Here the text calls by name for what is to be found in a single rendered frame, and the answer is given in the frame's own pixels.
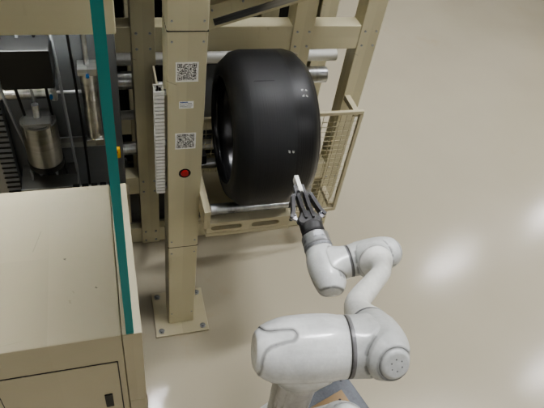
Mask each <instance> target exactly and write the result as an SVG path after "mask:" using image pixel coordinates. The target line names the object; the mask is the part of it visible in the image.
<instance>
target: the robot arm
mask: <svg viewBox="0 0 544 408"><path fill-rule="evenodd" d="M293 183H294V186H293V191H294V193H293V194H292V195H291V215H290V218H289V221H292V220H293V221H296V222H297V224H298V225H299V226H300V231H301V234H302V240H301V241H302V244H303V246H304V252H305V254H306V264H307V268H308V273H309V275H310V278H311V280H312V283H313V285H314V287H315V288H316V289H317V292H318V293H319V294H320V295H322V296H324V297H334V296H337V295H341V294H342V293H343V292H344V290H345V288H346V280H347V279H349V278H352V277H356V276H362V277H363V278H362V279H361V280H360V281H359V282H358V283H357V284H356V285H355V286H354V287H353V288H352V290H351V291H350V292H349V294H348V295H347V297H346V299H345V302H344V315H336V314H329V313H307V314H296V315H289V316H283V317H277V318H274V319H273V320H270V321H267V322H266V323H264V324H262V325H259V326H258V328H257V329H256V330H255V331H254V333H253V336H252V342H251V360H252V365H253V370H254V371H255V372H256V373H257V375H258V376H259V377H261V378H262V379H264V380H267V381H269V382H270V383H272V386H271V390H270V398H269V401H268V402H267V403H266V404H265V405H263V406H262V407H260V408H308V407H309V405H310V402H311V400H312V397H313V395H314V393H315V392H316V391H317V390H319V389H322V388H323V387H325V386H327V385H330V384H332V383H333V382H334V381H337V380H352V379H372V378H374V379H375V380H381V381H396V380H399V379H401V378H402V377H403V376H404V375H405V374H406V373H407V371H408V369H409V366H410V344H409V342H408V339H407V337H406V335H405V333H404V331H403V330H402V328H401V327H400V325H399V324H398V323H397V322H396V321H395V320H394V319H393V318H392V317H391V316H390V315H388V314H387V313H385V312H384V311H383V310H381V309H380V308H377V307H375V306H373V305H372V304H371V303H372V301H373V300H374V299H375V298H376V296H377V295H378V293H379V292H380V290H381V289H382V287H383V286H384V285H385V284H386V283H387V281H388V280H389V277H390V275H391V271H392V268H393V267H394V266H396V265H397V264H398V263H399V262H400V261H401V259H402V247H401V245H400V244H399V243H398V242H397V241H396V240H395V239H394V238H391V237H387V236H377V237H372V238H367V239H364V240H358V241H356V242H353V243H351V244H347V245H343V246H333V245H332V242H331V240H330V238H329V233H328V232H327V231H326V230H325V229H324V226H323V223H322V222H321V220H322V218H324V217H325V216H326V213H327V212H326V211H325V210H324V209H323V208H322V207H321V205H320V203H319V202H318V201H317V199H316V198H315V196H314V194H313V193H312V192H307V191H306V189H305V187H304V184H301V182H300V178H299V175H294V178H293ZM301 196H302V197H303V200H304V204H303V201H302V198H301ZM295 200H296V203H297V206H298V208H299V211H300V215H299V217H298V218H297V215H296V213H295ZM311 203H312V205H313V207H314V208H315V210H316V212H317V213H316V212H315V211H314V210H313V208H312V205H311ZM304 205H305V207H306V209H305V207H304ZM314 408H360V407H359V406H357V405H356V404H355V403H353V402H348V401H334V402H331V403H329V404H326V405H323V406H318V407H314Z"/></svg>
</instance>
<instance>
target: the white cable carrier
mask: <svg viewBox="0 0 544 408"><path fill-rule="evenodd" d="M152 87H153V90H152V91H153V111H154V112H153V114H154V115H153V117H154V119H153V120H154V145H155V187H156V193H165V188H167V182H165V146H167V141H166V139H165V137H164V135H165V133H164V129H165V125H164V96H165V95H166V89H164V87H163V84H152Z"/></svg>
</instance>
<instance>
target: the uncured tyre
mask: <svg viewBox="0 0 544 408"><path fill-rule="evenodd" d="M258 80H274V81H264V82H254V81H258ZM300 87H306V88H307V89H308V94H309V99H305V98H301V93H300ZM211 128H212V138H213V146H214V152H215V162H216V167H217V170H218V174H219V180H220V183H221V185H222V188H223V191H224V193H225V194H226V195H227V196H228V197H229V198H230V199H231V200H233V201H234V202H235V203H237V204H238V205H242V206H257V205H265V204H275V203H283V202H290V201H291V195H292V194H293V193H294V191H293V186H294V183H293V178H294V175H299V178H300V182H301V184H304V187H305V189H306V190H307V189H308V187H309V186H310V185H311V184H312V182H313V180H314V177H315V175H316V172H317V167H318V163H319V157H320V149H321V117H320V109H319V103H318V99H317V91H316V88H315V85H314V82H313V79H312V76H311V74H310V72H309V70H308V67H307V66H306V65H305V64H304V63H303V62H302V61H301V60H300V59H299V58H298V57H297V56H296V55H295V54H294V53H293V52H292V51H289V50H285V49H236V50H233V51H231V52H228V53H227V54H226V55H225V56H224V57H223V58H222V59H221V60H220V61H219V62H218V63H217V65H216V67H215V72H214V77H213V83H212V92H211ZM287 148H295V155H287Z"/></svg>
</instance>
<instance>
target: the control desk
mask: <svg viewBox="0 0 544 408"><path fill-rule="evenodd" d="M120 186H121V203H122V212H123V221H124V230H125V247H126V256H127V266H128V275H129V284H130V299H131V308H132V317H133V325H134V333H133V334H126V333H125V317H124V308H123V301H122V293H121V280H120V272H119V265H118V257H117V243H116V236H115V228H114V220H113V206H112V199H111V191H110V186H109V185H97V186H86V187H76V188H65V189H46V190H35V191H25V192H14V193H0V408H148V396H147V381H146V373H145V365H144V354H143V342H142V325H141V317H140V310H139V302H138V288H137V280H136V273H135V265H134V251H133V244H132V236H131V228H130V214H129V207H128V199H127V192H126V183H123V184H120Z"/></svg>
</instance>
